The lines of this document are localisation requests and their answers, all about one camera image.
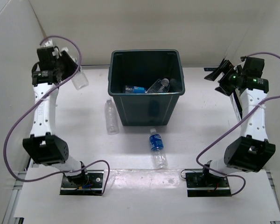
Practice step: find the clear bottle white blue label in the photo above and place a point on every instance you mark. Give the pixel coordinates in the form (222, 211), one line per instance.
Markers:
(80, 80)

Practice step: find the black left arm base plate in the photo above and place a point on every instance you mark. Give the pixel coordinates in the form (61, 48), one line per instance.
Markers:
(92, 186)

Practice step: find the clear unlabelled plastic bottle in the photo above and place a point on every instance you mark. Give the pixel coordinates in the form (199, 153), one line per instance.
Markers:
(111, 118)

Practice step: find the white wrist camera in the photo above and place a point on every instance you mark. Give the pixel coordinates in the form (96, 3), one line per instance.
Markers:
(56, 50)
(241, 63)

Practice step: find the clear bottle dark blue label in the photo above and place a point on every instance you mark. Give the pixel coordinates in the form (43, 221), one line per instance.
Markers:
(157, 149)

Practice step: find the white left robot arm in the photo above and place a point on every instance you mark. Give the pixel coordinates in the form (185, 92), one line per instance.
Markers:
(43, 145)

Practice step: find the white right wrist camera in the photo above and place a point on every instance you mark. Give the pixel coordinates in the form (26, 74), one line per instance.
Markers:
(241, 63)

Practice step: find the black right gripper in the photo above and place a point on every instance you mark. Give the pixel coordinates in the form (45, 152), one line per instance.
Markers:
(227, 90)

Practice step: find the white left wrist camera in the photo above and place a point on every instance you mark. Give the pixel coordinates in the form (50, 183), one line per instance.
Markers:
(56, 50)

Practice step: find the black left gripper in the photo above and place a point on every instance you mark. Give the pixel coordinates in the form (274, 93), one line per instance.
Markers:
(71, 65)

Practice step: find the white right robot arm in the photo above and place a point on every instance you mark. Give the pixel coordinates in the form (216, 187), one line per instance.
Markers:
(251, 150)

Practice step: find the clear bottle apple label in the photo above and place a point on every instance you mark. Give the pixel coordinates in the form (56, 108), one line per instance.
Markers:
(159, 86)

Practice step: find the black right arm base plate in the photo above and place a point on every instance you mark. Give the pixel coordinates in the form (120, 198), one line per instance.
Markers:
(198, 185)

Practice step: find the dark green plastic bin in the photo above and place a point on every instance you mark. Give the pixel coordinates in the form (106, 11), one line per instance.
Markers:
(142, 68)

